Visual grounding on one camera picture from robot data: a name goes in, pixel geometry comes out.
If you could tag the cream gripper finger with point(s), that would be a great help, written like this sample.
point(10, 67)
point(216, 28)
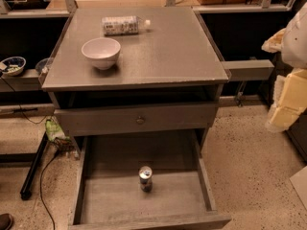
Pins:
point(274, 43)
point(289, 100)

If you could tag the redbull can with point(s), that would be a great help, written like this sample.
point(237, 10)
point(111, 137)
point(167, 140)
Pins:
point(145, 178)

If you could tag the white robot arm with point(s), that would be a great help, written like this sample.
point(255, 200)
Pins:
point(294, 43)

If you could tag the grey drawer cabinet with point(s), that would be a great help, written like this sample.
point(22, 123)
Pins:
point(172, 62)

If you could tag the open bottom drawer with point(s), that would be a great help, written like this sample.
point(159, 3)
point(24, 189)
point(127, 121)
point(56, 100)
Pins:
point(109, 195)

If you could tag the closed drawer with knob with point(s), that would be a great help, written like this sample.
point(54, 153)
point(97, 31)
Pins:
point(136, 118)

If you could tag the grey side shelf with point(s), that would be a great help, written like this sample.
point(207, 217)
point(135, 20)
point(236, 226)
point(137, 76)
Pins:
point(248, 70)

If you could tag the plastic water bottle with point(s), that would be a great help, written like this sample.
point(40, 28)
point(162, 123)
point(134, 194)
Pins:
point(124, 25)

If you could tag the white bowl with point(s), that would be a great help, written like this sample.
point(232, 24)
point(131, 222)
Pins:
point(102, 52)

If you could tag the small glass bowl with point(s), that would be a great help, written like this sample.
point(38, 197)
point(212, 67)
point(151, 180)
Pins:
point(44, 65)

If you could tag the green snack bag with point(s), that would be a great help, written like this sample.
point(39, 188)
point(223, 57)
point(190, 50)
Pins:
point(54, 131)

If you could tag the blue patterned bowl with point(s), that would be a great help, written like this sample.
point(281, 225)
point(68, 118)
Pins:
point(12, 66)

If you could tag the black metal bar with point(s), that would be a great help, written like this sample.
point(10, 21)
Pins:
point(25, 192)

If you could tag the brown shoe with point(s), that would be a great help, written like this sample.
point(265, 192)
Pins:
point(6, 221)

